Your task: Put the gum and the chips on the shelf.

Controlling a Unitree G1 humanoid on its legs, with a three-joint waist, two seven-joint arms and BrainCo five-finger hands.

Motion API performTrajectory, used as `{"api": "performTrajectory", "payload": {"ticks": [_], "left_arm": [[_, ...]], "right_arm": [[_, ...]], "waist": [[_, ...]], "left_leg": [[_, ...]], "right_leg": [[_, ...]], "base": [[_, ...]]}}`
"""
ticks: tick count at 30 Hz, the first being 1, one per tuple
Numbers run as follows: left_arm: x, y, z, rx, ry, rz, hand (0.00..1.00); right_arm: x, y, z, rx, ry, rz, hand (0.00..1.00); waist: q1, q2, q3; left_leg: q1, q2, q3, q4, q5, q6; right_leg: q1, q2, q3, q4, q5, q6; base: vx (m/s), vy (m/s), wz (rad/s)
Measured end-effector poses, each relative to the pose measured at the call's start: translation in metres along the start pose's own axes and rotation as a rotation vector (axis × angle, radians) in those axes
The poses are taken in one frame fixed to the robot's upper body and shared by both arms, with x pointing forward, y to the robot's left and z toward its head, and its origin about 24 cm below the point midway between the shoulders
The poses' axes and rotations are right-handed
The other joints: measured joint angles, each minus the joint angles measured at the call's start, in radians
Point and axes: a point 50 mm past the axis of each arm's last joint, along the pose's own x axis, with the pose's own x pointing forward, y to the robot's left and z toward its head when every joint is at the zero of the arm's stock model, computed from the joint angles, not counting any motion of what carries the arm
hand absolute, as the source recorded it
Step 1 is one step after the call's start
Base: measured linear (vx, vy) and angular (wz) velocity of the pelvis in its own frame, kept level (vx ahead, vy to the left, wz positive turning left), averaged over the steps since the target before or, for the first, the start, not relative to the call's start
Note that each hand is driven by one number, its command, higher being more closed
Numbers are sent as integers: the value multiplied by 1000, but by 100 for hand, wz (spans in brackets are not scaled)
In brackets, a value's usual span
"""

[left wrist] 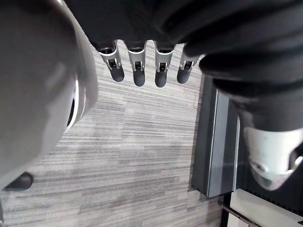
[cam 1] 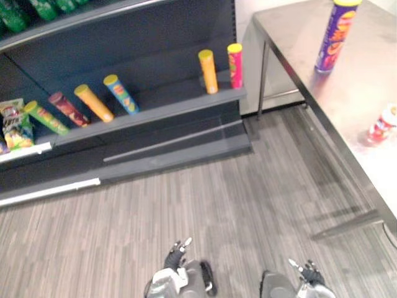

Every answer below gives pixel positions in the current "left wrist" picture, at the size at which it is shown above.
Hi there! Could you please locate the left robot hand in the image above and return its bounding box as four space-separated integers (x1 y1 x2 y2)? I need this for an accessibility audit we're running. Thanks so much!
65 0 303 192

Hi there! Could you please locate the silver robot leg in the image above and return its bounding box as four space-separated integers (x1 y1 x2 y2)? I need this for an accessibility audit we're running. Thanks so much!
0 0 99 190

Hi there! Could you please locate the dark robot foot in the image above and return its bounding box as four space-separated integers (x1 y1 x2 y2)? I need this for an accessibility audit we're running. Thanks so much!
4 172 34 192

